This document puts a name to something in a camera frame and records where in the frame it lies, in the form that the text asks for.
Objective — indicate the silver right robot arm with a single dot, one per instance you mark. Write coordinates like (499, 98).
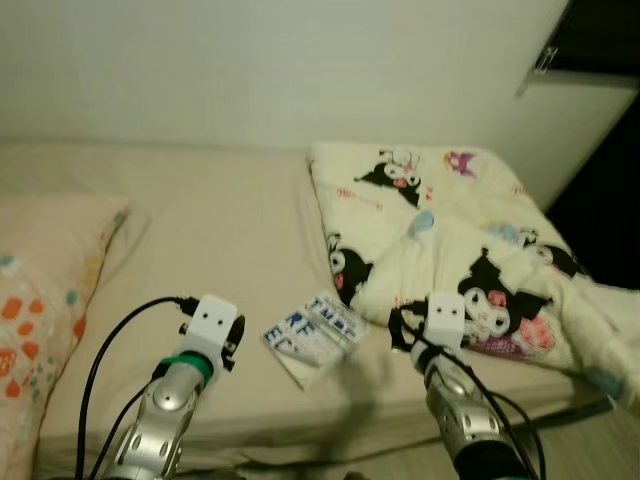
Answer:
(460, 410)

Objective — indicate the dark window frame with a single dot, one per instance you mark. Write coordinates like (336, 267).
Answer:
(600, 30)

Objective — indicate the pink pillow with coloured dots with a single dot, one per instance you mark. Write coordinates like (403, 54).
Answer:
(40, 280)

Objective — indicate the white book with blue letters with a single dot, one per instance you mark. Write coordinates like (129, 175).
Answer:
(315, 335)

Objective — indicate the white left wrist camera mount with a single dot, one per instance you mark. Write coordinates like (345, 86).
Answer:
(212, 320)

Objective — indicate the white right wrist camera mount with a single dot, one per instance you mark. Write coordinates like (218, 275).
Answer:
(445, 318)

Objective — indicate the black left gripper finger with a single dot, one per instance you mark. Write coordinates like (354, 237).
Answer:
(239, 330)

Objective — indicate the beige sheeted mattress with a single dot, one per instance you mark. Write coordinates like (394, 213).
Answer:
(220, 230)

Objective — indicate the cream cartoon print blanket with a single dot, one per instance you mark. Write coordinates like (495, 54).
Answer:
(470, 200)

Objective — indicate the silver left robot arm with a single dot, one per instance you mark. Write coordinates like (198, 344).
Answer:
(160, 420)

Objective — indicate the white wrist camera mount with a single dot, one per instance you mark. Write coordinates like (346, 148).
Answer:
(445, 318)
(212, 320)

